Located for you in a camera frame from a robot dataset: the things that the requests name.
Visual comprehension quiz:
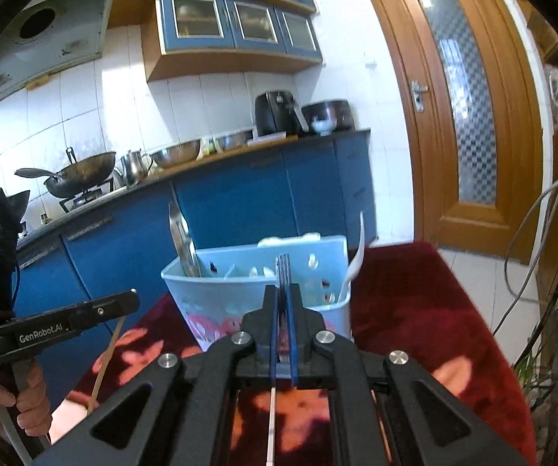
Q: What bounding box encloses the glass door wall cabinet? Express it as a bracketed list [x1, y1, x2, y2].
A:
[141, 0, 324, 83]

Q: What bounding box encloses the white plastic spoon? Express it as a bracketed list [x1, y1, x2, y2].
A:
[339, 210, 368, 304]

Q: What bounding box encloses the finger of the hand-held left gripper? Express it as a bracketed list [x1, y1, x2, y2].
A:
[0, 290, 140, 366]

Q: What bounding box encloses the dark wok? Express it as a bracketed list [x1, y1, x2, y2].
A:
[15, 147, 117, 199]

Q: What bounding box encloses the gas stove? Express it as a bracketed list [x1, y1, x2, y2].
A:
[57, 179, 115, 214]

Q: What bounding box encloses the white bowl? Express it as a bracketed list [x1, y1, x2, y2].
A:
[310, 116, 339, 137]

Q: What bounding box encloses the steel kettle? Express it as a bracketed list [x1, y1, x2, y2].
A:
[120, 149, 154, 186]

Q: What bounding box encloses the white perforated basket insert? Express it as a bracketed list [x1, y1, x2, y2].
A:
[258, 233, 321, 246]

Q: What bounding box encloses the grey metal utensil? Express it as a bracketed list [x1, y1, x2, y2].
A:
[268, 253, 292, 465]

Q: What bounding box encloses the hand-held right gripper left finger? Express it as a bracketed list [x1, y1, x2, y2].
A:
[31, 285, 278, 466]

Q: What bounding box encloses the wooden chopstick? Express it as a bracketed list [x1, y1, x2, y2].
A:
[87, 315, 127, 417]

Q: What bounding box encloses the white cutting board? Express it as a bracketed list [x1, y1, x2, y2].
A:
[247, 132, 300, 146]

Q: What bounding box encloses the small steel bowl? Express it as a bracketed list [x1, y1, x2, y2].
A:
[214, 129, 255, 153]

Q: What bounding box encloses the red floral blanket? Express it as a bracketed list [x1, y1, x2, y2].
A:
[68, 240, 538, 466]

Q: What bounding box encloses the black rice cooker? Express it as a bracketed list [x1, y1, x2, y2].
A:
[301, 99, 358, 135]

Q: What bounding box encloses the wooden door with glass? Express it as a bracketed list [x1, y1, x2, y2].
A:
[358, 0, 545, 266]

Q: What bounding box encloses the grey range hood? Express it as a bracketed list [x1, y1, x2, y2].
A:
[0, 0, 120, 110]

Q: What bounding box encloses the grey cable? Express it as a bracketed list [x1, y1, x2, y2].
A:
[491, 159, 558, 346]

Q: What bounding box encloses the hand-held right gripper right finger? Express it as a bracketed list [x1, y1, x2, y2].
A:
[286, 285, 527, 466]

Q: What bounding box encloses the metal table knife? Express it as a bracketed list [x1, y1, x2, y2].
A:
[168, 201, 196, 277]
[182, 221, 201, 277]

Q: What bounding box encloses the large steel mixing bowl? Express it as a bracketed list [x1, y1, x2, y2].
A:
[149, 139, 202, 169]

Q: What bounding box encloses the metal door handle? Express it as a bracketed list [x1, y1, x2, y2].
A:
[411, 80, 429, 113]

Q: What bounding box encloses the light blue plastic utensil basket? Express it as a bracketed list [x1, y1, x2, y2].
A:
[161, 234, 353, 353]

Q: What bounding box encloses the black air fryer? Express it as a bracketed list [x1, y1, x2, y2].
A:
[254, 90, 305, 137]

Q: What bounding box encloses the person's left hand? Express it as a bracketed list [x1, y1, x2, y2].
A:
[0, 363, 50, 442]

